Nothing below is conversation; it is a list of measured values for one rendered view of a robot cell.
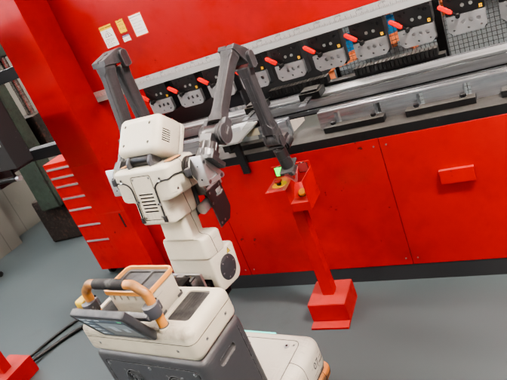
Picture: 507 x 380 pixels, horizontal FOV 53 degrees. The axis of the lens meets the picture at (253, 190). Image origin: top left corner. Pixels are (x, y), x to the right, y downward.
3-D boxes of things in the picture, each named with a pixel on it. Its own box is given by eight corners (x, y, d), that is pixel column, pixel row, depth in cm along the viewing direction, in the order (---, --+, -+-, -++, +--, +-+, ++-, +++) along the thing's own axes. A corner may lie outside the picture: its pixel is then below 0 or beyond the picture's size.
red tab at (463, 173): (441, 185, 236) (437, 171, 234) (441, 182, 238) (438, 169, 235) (476, 179, 229) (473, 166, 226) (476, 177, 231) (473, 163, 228)
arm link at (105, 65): (84, 56, 202) (100, 50, 196) (109, 51, 212) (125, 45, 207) (122, 163, 213) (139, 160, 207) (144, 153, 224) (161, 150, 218)
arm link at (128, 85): (99, 57, 208) (117, 50, 202) (108, 53, 212) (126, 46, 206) (144, 151, 224) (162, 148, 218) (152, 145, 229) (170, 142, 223)
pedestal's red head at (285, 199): (273, 215, 245) (260, 182, 239) (283, 198, 258) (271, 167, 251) (311, 209, 236) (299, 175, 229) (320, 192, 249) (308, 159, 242)
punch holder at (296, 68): (279, 82, 254) (268, 50, 248) (285, 77, 260) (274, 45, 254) (307, 75, 247) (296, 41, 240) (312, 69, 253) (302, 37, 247)
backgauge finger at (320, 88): (292, 112, 269) (289, 103, 267) (305, 95, 289) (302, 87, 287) (313, 107, 263) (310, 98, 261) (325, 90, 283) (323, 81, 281)
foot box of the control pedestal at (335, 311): (311, 330, 264) (304, 312, 260) (322, 298, 285) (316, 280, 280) (348, 329, 255) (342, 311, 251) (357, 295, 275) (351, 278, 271)
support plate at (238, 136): (208, 150, 261) (207, 148, 261) (229, 129, 282) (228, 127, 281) (238, 143, 252) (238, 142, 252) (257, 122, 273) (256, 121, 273)
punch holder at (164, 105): (155, 115, 292) (142, 89, 286) (162, 110, 299) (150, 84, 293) (175, 110, 285) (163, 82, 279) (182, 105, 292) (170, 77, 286)
